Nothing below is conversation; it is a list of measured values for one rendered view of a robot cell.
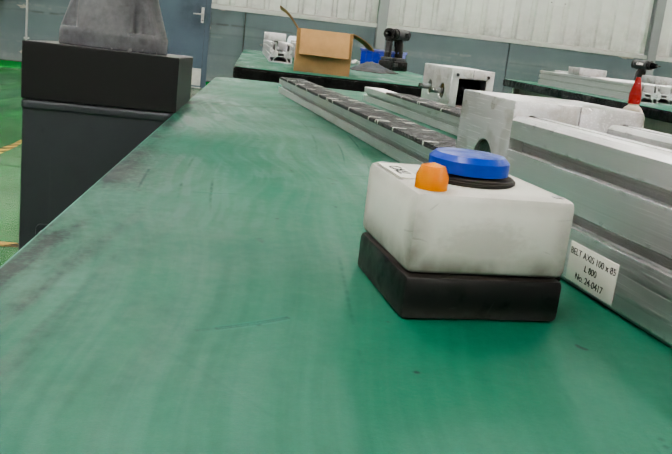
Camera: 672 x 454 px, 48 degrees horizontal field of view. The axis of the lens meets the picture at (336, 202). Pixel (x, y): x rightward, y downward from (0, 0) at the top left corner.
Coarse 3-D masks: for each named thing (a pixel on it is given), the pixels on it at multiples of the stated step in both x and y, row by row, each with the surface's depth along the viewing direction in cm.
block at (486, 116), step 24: (480, 96) 56; (504, 96) 55; (528, 96) 59; (480, 120) 56; (504, 120) 52; (576, 120) 52; (600, 120) 53; (624, 120) 53; (456, 144) 60; (480, 144) 56; (504, 144) 52
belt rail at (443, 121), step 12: (372, 96) 164; (384, 96) 153; (396, 108) 145; (408, 108) 140; (420, 108) 132; (420, 120) 132; (432, 120) 126; (444, 120) 123; (456, 120) 117; (456, 132) 116
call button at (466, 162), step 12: (432, 156) 37; (444, 156) 37; (456, 156) 37; (468, 156) 37; (480, 156) 37; (492, 156) 38; (456, 168) 36; (468, 168) 36; (480, 168) 36; (492, 168) 36; (504, 168) 37
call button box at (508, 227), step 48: (384, 192) 38; (432, 192) 34; (480, 192) 35; (528, 192) 36; (384, 240) 38; (432, 240) 34; (480, 240) 35; (528, 240) 35; (384, 288) 37; (432, 288) 35; (480, 288) 35; (528, 288) 36
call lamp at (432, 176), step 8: (424, 168) 34; (432, 168) 34; (440, 168) 34; (416, 176) 34; (424, 176) 34; (432, 176) 34; (440, 176) 34; (448, 176) 34; (416, 184) 34; (424, 184) 34; (432, 184) 34; (440, 184) 34
